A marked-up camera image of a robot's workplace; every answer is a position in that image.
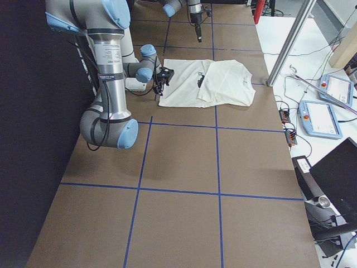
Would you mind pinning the far teach pendant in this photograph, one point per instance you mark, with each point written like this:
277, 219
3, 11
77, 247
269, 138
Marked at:
339, 88

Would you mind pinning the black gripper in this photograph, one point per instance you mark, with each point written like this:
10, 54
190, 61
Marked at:
160, 82
196, 18

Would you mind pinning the black box with label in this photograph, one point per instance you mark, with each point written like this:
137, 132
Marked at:
309, 187

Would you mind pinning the cream long-sleeve cat shirt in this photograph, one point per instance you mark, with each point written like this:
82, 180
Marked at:
207, 83

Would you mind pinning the aluminium frame post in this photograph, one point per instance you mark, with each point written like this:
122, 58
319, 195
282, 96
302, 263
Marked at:
294, 32

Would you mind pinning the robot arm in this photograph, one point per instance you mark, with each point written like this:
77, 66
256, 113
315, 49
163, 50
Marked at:
195, 12
108, 122

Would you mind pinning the teach pendant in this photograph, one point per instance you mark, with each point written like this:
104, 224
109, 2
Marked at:
339, 88
319, 119

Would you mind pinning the orange black connector block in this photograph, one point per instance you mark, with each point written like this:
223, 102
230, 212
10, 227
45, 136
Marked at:
284, 116

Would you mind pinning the black monitor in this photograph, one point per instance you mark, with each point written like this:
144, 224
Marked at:
335, 174

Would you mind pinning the near teach pendant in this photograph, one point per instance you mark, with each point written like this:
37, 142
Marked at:
319, 119

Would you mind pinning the metal cup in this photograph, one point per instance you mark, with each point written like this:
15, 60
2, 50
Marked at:
322, 202

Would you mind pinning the red cylinder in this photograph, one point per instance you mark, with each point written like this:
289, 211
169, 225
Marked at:
258, 10

